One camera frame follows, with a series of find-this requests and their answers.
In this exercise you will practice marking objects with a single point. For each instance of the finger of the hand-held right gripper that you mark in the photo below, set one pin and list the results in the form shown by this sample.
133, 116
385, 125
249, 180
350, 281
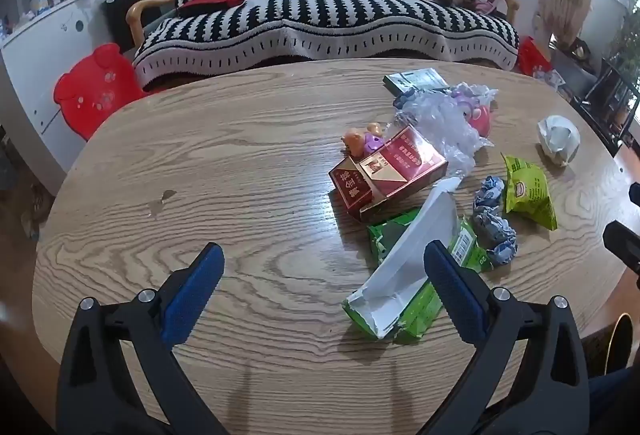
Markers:
635, 194
625, 242

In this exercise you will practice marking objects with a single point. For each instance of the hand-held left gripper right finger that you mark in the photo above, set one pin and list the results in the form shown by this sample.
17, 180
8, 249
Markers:
455, 290

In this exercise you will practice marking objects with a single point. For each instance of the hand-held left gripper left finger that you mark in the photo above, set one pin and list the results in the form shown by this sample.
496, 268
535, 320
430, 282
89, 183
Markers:
195, 295

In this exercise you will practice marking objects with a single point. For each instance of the large green snack wrapper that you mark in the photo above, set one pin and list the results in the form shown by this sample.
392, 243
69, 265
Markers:
400, 265

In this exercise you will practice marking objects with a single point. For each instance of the blue grey wrapper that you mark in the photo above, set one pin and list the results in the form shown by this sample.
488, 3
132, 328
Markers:
495, 237
489, 194

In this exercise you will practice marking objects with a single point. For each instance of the small green snack packet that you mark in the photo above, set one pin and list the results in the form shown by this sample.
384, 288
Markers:
527, 195

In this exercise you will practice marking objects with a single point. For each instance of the crumpled white tissue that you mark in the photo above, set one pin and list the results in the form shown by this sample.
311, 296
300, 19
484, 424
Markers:
557, 140

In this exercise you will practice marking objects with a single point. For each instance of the black wooden chair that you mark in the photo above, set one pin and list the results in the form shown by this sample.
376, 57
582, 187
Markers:
607, 90

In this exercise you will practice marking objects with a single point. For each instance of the red cigarette box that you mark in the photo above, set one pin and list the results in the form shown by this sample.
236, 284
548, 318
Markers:
395, 167

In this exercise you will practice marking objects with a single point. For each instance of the potted plant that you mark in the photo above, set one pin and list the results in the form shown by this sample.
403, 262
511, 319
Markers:
625, 45

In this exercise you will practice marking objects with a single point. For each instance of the clear plastic bag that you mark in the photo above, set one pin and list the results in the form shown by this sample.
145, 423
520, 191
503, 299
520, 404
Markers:
440, 125

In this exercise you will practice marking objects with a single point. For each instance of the red plastic bag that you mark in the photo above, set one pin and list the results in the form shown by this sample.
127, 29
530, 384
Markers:
532, 57

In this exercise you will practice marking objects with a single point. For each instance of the red and pink toy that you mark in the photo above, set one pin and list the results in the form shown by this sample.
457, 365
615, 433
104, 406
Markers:
480, 117

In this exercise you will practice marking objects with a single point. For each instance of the orange and purple small toy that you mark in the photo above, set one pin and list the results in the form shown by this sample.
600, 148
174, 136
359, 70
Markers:
357, 140

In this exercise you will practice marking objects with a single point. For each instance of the green and white flat box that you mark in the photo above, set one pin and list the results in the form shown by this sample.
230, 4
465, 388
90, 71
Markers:
415, 80

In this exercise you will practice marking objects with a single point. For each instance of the red bear-shaped plastic stool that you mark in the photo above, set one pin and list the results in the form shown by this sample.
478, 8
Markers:
95, 85

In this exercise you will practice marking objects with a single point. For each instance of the white cabinet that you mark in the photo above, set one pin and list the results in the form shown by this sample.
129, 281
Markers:
45, 55

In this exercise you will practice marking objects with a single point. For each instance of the wooden sofa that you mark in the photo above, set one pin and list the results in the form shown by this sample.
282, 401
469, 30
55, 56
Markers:
137, 10

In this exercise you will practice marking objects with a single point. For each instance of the striped covered sofa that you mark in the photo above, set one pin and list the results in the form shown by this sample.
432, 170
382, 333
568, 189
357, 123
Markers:
350, 15

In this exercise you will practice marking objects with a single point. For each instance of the black side cabinet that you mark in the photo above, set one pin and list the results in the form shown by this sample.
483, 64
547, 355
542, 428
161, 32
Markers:
127, 5

